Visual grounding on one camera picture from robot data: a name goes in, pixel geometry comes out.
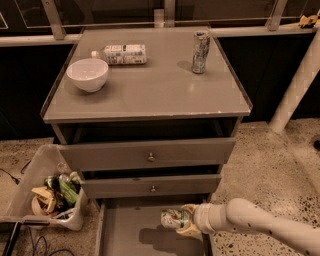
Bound metal railing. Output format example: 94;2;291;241
0;0;320;47

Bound green white 7up can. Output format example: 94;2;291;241
160;209;191;230

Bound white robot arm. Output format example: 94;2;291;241
176;198;320;256

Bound green bag in bin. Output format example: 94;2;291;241
59;180;78;207

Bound top grey drawer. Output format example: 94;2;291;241
59;138;235;171

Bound middle grey drawer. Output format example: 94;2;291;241
81;174;221;199

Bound white diagonal pole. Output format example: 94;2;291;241
269;30;320;133

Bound grey drawer cabinet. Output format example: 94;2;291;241
39;26;253;256

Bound bottom grey drawer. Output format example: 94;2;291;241
94;196;213;256

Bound clear plastic bin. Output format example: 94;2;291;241
0;145;87;231

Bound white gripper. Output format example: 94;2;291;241
176;203;215;238

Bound yellow packet in bin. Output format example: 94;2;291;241
32;186;56;213

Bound white ceramic bowl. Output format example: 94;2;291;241
66;58;109;92

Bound lying plastic water bottle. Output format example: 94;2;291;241
91;44;147;65

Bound yellow object on ledge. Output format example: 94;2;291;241
298;15;318;28

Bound grey drawer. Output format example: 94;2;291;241
59;138;235;171
94;196;213;256
81;174;221;199

